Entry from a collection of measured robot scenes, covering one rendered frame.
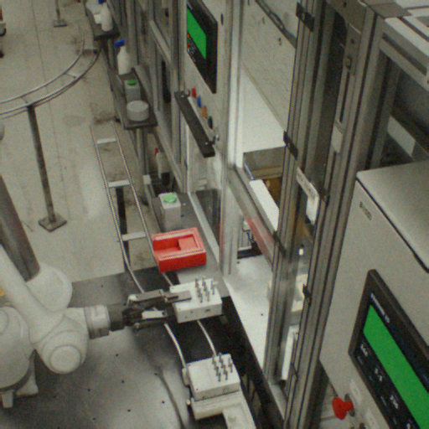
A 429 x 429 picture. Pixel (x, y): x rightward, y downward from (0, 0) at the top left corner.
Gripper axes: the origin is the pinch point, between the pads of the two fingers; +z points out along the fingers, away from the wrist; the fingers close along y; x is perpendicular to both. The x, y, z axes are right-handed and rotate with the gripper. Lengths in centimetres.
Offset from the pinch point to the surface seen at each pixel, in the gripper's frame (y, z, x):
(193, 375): -10.8, -1.0, -17.1
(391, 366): 58, 16, -70
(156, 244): -9.0, 0.3, 35.1
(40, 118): -103, -35, 287
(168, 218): -5.7, 6.6, 43.0
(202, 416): -17.7, -0.9, -25.6
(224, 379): -10.8, 7.0, -20.6
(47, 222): -101, -40, 168
